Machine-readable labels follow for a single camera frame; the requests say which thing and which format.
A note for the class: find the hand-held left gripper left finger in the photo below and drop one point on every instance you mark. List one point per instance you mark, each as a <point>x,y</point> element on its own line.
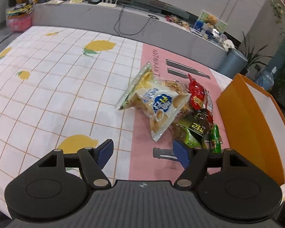
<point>105,150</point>

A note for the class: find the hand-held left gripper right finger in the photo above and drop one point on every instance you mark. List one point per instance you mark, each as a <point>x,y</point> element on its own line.
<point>181,153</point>

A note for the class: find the bright green snack packet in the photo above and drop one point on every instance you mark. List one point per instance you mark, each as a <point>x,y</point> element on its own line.
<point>190,139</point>

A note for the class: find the green sausage stick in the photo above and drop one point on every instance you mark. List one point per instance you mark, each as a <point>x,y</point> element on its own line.
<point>215,137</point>

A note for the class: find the white blue biscuit packet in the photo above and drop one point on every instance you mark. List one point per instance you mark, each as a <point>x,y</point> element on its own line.
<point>156,104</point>

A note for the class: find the red snack packet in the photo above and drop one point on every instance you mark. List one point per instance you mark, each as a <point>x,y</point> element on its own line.
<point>197,95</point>

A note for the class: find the orange cardboard box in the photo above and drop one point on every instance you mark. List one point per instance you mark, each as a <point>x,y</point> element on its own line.
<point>247,128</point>

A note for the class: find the pink table mat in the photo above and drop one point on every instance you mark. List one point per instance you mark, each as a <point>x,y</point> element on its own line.
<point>142,147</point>

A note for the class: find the lemon print tablecloth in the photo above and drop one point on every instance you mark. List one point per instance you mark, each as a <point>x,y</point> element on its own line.
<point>49,99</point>

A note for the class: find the grey trash bin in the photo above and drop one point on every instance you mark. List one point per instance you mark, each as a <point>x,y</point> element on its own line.
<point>232,61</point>

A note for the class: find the blue water jug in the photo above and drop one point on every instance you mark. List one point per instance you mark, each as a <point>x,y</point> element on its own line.
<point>267,78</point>

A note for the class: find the white round socket device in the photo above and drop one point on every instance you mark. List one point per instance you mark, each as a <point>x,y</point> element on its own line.
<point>228,44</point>

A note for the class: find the long-leaf floor plant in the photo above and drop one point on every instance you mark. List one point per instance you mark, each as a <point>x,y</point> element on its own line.
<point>251,57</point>

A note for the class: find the pile of wrapped candies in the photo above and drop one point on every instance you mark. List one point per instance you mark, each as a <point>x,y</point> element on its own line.
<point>178,21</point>

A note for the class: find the teddy bear gift box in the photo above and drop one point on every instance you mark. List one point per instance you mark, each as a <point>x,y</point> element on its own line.
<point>222,25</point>

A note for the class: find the grey television console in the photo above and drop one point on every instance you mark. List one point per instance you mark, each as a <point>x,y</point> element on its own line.
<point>85,16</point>

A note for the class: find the brown teddy bear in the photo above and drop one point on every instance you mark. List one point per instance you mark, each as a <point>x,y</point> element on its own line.
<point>212,19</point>

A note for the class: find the small black box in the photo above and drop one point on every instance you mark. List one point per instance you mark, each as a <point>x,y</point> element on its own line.
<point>93,1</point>

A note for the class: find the pink basket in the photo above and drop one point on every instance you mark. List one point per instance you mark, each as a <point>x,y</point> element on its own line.
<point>19,23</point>

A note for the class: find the pile of colourful packets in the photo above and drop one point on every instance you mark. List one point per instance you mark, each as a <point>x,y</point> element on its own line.
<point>21,9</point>

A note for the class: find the hanging vine plant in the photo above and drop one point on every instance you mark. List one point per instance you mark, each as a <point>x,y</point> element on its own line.
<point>277,9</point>

